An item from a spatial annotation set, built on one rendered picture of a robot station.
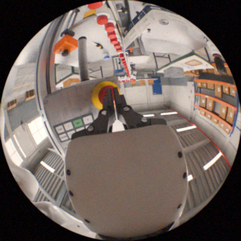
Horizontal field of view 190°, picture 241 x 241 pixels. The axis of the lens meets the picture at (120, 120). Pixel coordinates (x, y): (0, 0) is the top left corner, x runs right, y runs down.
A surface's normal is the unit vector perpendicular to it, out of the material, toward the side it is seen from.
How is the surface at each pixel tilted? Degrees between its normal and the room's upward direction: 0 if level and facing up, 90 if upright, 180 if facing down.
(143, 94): 90
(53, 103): 90
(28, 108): 90
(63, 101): 90
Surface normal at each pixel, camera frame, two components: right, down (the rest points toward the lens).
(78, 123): 0.43, 0.28
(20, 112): 0.98, -0.11
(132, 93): -0.11, 0.40
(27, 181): 0.78, -0.59
